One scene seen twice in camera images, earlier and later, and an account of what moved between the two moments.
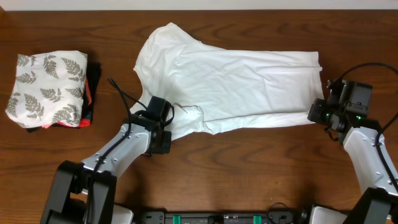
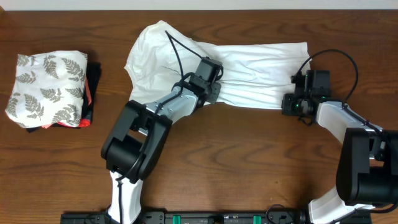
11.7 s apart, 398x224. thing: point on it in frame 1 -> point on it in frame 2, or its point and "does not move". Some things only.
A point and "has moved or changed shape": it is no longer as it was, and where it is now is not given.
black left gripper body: x=164 y=144 -> x=211 y=93
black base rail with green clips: x=242 y=218 does not move
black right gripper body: x=321 y=112 -> x=293 y=106
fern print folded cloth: x=49 y=88 does not move
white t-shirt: x=230 y=89 has moved or changed shape
